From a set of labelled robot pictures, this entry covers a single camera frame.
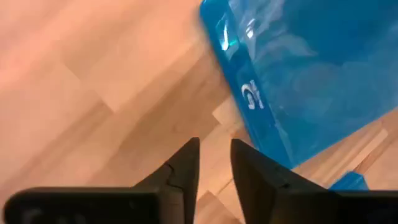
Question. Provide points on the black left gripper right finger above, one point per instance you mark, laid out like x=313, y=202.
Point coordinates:
x=280, y=202

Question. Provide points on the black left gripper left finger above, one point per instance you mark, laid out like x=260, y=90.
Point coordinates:
x=140, y=205

